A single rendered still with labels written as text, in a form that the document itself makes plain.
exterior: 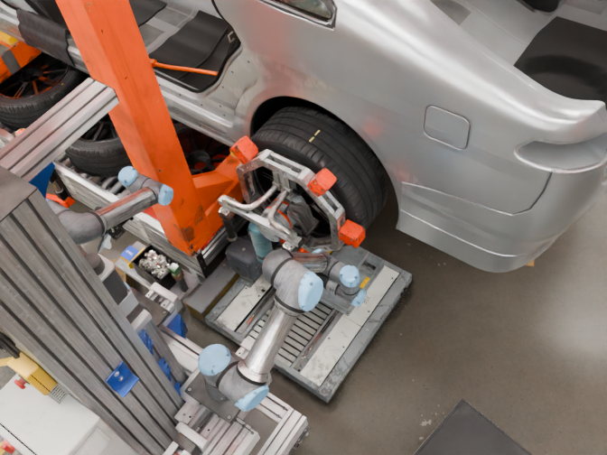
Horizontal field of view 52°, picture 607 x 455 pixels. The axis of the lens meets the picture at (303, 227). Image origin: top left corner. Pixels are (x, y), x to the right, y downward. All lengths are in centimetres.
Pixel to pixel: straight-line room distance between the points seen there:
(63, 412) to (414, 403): 175
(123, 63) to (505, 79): 126
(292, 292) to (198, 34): 217
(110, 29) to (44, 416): 123
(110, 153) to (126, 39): 158
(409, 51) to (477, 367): 177
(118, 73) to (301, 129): 77
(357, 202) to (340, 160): 19
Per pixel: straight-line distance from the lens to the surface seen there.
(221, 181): 305
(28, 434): 212
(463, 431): 284
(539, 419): 329
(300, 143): 254
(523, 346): 342
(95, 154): 379
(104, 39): 221
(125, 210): 228
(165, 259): 307
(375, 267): 335
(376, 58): 218
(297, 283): 200
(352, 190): 256
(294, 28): 234
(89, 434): 206
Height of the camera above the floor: 302
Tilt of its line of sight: 54 degrees down
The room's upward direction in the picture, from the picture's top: 9 degrees counter-clockwise
